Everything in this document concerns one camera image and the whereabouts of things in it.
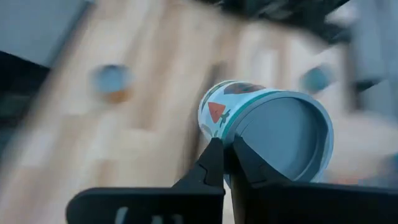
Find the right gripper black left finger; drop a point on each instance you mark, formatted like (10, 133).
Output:
(205, 180)

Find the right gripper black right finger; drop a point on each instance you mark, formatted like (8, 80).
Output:
(255, 186)

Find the white strawberry-print tin can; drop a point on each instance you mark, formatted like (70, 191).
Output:
(280, 137)

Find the teal labelled tin can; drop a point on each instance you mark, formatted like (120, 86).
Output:
(317, 79)

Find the yellow labelled tin can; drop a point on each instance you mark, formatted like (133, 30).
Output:
(112, 82)

